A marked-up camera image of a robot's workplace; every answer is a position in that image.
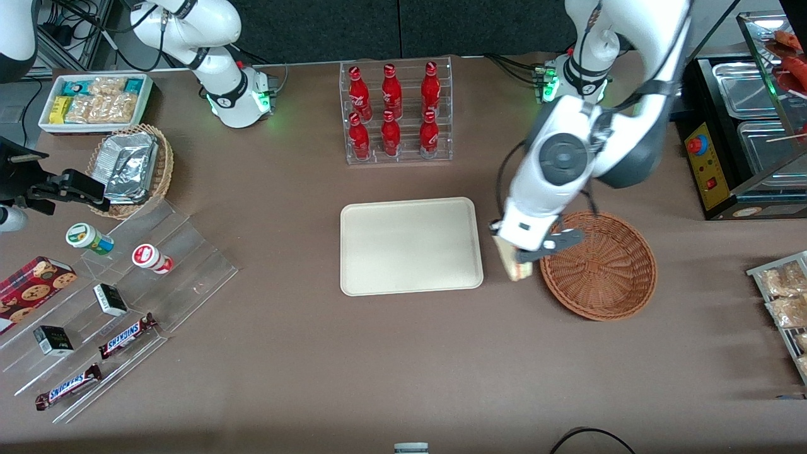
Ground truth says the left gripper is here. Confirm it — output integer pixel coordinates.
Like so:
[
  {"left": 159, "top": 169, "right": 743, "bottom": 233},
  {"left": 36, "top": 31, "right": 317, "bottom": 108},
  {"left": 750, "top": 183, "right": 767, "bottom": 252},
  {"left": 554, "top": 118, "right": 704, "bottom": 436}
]
[{"left": 490, "top": 205, "right": 585, "bottom": 263}]

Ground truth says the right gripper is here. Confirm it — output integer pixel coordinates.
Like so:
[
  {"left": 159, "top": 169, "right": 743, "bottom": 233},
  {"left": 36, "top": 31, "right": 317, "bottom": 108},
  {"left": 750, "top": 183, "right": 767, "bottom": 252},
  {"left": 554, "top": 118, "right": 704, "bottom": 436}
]
[{"left": 0, "top": 136, "right": 112, "bottom": 216}]

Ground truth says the triangular sandwich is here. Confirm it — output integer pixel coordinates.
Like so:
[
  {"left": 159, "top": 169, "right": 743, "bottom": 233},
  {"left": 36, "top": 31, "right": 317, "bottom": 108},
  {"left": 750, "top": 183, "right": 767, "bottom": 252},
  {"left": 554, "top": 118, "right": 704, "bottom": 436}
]
[{"left": 494, "top": 235, "right": 534, "bottom": 282}]

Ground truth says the brown wicker basket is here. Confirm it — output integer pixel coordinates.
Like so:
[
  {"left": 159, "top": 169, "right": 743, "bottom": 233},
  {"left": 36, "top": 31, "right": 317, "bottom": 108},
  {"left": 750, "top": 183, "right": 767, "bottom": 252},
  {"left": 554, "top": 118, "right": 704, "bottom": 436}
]
[{"left": 540, "top": 211, "right": 658, "bottom": 322}]

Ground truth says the light wicker basket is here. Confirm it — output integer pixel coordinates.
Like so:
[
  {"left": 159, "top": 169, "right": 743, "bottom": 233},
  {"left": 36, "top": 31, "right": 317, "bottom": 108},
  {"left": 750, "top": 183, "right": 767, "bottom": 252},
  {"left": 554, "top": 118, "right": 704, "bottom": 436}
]
[{"left": 86, "top": 123, "right": 175, "bottom": 220}]

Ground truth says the cream plastic tray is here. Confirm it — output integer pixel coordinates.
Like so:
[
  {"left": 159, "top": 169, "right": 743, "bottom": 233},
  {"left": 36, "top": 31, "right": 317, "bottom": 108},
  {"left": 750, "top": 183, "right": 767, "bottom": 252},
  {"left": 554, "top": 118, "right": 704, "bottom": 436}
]
[{"left": 340, "top": 197, "right": 485, "bottom": 297}]

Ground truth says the grey metal snack tray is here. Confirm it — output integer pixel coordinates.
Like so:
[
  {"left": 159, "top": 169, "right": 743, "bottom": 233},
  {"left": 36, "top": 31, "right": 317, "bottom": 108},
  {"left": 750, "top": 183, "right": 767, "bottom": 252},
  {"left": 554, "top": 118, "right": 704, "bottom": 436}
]
[{"left": 746, "top": 250, "right": 807, "bottom": 387}]

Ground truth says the green lid sunflower jar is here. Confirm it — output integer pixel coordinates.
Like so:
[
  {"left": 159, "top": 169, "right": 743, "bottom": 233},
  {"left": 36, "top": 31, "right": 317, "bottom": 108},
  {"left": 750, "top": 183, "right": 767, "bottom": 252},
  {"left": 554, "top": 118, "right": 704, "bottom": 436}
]
[{"left": 66, "top": 223, "right": 115, "bottom": 255}]

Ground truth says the silver foil packet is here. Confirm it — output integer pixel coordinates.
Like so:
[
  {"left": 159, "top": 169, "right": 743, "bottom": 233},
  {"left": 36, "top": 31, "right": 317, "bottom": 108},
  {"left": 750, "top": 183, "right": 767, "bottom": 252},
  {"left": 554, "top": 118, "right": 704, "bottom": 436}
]
[
  {"left": 101, "top": 131, "right": 160, "bottom": 204},
  {"left": 103, "top": 142, "right": 157, "bottom": 193}
]

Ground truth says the white plastic snack bin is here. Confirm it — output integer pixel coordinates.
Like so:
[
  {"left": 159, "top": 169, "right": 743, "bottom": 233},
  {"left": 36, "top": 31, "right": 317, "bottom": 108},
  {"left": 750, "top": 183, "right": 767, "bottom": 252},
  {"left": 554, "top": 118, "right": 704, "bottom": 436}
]
[{"left": 38, "top": 73, "right": 154, "bottom": 136}]

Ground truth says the clear nut snack packet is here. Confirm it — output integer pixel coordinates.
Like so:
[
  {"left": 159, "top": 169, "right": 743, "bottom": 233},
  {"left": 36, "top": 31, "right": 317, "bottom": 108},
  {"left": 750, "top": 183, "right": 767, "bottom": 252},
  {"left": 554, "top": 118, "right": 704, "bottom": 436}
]
[
  {"left": 65, "top": 95, "right": 95, "bottom": 124},
  {"left": 91, "top": 93, "right": 139, "bottom": 124},
  {"left": 88, "top": 76, "right": 128, "bottom": 98}
]

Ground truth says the red tartan cookie box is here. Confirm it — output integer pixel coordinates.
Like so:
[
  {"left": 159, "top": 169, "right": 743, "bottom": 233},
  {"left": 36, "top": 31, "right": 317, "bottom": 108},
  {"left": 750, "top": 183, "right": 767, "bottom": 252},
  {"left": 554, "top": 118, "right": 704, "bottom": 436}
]
[{"left": 0, "top": 255, "right": 78, "bottom": 336}]

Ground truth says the red lid jar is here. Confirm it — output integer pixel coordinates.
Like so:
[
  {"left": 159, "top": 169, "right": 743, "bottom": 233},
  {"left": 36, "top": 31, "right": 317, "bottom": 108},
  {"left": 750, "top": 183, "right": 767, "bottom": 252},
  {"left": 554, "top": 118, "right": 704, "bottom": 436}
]
[{"left": 132, "top": 243, "right": 174, "bottom": 274}]

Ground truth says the small black carton box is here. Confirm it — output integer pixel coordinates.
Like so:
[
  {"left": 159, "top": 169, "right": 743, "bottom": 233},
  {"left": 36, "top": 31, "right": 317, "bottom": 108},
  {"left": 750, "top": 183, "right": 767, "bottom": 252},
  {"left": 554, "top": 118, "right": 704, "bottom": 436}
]
[
  {"left": 93, "top": 283, "right": 129, "bottom": 317},
  {"left": 33, "top": 325, "right": 74, "bottom": 358}
]

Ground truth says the red cola bottle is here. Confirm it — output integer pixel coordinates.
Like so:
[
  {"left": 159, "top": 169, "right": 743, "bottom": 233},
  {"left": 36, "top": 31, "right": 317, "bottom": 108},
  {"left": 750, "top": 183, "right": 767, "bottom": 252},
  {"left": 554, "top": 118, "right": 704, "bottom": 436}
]
[
  {"left": 381, "top": 64, "right": 403, "bottom": 117},
  {"left": 349, "top": 112, "right": 371, "bottom": 160},
  {"left": 419, "top": 110, "right": 440, "bottom": 158},
  {"left": 381, "top": 110, "right": 402, "bottom": 157},
  {"left": 421, "top": 61, "right": 441, "bottom": 117},
  {"left": 349, "top": 66, "right": 371, "bottom": 120}
]

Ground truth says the clear acrylic stepped shelf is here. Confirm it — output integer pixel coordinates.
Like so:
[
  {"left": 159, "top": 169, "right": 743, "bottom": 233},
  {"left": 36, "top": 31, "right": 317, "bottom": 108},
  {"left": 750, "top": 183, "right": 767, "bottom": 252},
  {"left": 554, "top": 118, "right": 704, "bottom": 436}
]
[{"left": 0, "top": 197, "right": 240, "bottom": 424}]

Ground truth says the Snickers chocolate bar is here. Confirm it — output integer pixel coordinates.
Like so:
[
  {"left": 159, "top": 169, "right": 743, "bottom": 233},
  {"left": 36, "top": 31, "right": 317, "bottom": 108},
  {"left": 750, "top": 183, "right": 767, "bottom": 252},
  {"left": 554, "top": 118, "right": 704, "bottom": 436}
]
[
  {"left": 35, "top": 363, "right": 103, "bottom": 412},
  {"left": 98, "top": 313, "right": 158, "bottom": 360}
]

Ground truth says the clear acrylic bottle rack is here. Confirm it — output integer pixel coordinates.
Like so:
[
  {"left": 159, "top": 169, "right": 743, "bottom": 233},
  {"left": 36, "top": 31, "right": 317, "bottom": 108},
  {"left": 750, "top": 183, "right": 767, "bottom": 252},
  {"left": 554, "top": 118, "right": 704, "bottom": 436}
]
[{"left": 339, "top": 56, "right": 454, "bottom": 166}]

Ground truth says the black food warmer machine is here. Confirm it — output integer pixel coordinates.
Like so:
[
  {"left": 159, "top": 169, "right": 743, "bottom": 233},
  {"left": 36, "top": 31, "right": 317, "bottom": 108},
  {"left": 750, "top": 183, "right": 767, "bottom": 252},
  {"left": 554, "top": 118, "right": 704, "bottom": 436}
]
[{"left": 676, "top": 11, "right": 807, "bottom": 221}]

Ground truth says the steel food pan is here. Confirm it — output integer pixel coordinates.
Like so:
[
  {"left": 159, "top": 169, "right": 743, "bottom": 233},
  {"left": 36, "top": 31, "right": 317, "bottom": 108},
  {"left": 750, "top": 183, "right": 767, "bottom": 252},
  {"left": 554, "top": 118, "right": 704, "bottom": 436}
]
[
  {"left": 736, "top": 120, "right": 807, "bottom": 177},
  {"left": 711, "top": 62, "right": 779, "bottom": 119}
]

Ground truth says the red sausage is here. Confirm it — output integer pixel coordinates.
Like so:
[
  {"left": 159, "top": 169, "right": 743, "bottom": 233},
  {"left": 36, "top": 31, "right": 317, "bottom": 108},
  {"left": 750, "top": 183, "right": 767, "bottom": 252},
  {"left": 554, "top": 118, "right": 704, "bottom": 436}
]
[
  {"left": 779, "top": 54, "right": 807, "bottom": 95},
  {"left": 772, "top": 28, "right": 807, "bottom": 54}
]

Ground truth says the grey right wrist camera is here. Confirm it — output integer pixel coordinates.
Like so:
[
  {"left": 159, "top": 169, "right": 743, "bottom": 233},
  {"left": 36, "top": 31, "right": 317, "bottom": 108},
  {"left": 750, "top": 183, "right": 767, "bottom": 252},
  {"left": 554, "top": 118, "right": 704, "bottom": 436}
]
[{"left": 0, "top": 207, "right": 30, "bottom": 233}]

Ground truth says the aluminium frame post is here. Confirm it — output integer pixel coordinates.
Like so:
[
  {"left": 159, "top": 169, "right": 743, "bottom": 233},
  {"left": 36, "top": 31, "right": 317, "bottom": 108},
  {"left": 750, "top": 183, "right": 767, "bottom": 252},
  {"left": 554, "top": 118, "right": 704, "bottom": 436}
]
[{"left": 63, "top": 0, "right": 117, "bottom": 73}]

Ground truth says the black cable bundle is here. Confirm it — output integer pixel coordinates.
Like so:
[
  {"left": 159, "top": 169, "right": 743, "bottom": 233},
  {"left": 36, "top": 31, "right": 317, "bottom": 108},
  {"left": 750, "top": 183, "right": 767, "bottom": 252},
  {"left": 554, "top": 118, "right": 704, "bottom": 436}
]
[
  {"left": 484, "top": 54, "right": 548, "bottom": 87},
  {"left": 233, "top": 45, "right": 289, "bottom": 95}
]

